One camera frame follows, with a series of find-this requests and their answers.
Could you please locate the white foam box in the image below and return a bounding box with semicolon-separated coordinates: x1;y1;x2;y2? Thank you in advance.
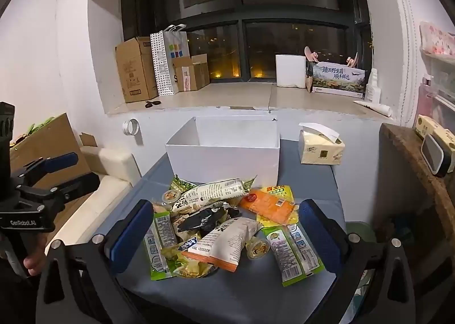
275;54;307;89

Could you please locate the white round ring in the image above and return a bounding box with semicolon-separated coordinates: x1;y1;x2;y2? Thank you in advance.
122;118;139;136

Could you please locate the dark framed window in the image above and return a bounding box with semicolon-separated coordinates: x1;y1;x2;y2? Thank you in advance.
120;0;373;83

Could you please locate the white plastic bottle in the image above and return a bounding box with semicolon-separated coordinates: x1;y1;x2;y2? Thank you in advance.
365;68;382;103

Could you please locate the white long snack packet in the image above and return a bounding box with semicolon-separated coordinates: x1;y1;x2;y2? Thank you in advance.
172;178;250;212

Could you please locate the small brown cardboard box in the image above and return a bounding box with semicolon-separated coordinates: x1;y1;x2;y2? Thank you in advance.
172;54;210;93

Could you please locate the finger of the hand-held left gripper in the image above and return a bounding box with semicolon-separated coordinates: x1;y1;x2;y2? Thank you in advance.
11;152;79;187
53;172;101;203

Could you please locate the large brown cardboard box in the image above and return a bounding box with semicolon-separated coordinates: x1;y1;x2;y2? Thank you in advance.
115;37;159;104

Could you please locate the pink bottle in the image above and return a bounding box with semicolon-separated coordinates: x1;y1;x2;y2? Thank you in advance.
417;74;437;126

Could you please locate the large yellow-lid jelly cup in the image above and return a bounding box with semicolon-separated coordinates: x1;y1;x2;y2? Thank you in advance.
246;237;271;261

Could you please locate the cream cushion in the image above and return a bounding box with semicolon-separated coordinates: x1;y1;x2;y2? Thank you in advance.
44;147;135;244

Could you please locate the small yellow box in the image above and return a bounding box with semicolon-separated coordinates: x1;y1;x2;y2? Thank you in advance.
415;114;447;144

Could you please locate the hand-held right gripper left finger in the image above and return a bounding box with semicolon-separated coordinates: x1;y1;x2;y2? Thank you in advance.
36;199;155;324

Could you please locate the black snack packet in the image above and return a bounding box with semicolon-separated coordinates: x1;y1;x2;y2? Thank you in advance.
177;207;229;233

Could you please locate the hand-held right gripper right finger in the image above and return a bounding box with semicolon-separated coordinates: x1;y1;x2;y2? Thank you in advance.
298;199;423;324

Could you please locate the long printed landscape carton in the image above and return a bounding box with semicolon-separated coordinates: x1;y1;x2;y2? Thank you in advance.
312;60;367;99

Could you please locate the person's left hand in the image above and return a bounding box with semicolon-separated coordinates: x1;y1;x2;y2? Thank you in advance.
23;233;48;276

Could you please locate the pink floral cloth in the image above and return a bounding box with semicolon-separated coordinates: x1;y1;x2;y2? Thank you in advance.
419;20;455;57

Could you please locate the white bag with coloured squares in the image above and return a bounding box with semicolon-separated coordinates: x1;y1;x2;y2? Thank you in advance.
162;24;191;94

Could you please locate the white orange snack packet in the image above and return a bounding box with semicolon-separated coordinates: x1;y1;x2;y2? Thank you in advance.
181;217;262;272

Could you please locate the green white snack packet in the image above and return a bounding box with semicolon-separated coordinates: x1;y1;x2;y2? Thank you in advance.
262;224;325;288
144;212;178;281

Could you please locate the rolled white paper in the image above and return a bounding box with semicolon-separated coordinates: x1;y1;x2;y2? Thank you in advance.
353;99;394;119

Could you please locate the cream tissue pack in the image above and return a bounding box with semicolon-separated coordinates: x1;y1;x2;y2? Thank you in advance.
298;122;346;165

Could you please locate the yellow snack packet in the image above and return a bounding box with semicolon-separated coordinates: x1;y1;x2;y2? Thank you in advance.
255;185;300;228

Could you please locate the green pea packet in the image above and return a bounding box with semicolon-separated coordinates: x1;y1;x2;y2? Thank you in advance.
171;175;197;194

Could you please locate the pale green stool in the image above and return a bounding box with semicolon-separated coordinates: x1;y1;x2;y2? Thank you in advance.
346;222;378;243

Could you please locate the small jelly cup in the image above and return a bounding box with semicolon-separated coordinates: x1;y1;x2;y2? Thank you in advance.
161;190;183;204

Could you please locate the wooden shelf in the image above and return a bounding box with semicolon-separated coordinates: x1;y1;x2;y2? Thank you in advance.
380;123;455;239

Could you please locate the white black speaker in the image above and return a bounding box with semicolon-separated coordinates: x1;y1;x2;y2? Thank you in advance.
421;133;455;178

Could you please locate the white dotted paper bag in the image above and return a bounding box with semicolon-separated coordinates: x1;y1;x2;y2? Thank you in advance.
150;30;179;96

